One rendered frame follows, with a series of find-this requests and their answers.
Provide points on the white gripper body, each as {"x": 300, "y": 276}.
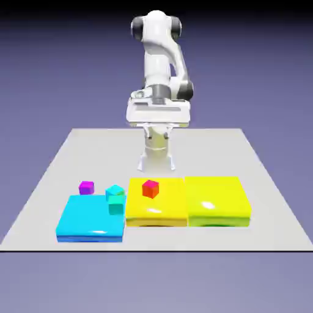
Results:
{"x": 156, "y": 115}

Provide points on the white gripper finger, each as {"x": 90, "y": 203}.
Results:
{"x": 167, "y": 133}
{"x": 147, "y": 133}

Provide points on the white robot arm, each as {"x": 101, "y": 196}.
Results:
{"x": 157, "y": 39}

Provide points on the small red cube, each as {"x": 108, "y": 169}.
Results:
{"x": 150, "y": 189}

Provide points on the small cyan cube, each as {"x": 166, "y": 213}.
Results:
{"x": 115, "y": 190}

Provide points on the small teal cube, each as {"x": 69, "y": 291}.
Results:
{"x": 116, "y": 207}

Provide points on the small purple cube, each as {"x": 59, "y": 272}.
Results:
{"x": 86, "y": 187}

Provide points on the large lime yellow box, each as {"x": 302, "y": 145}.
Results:
{"x": 217, "y": 198}

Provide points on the large cyan box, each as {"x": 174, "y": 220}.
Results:
{"x": 85, "y": 217}

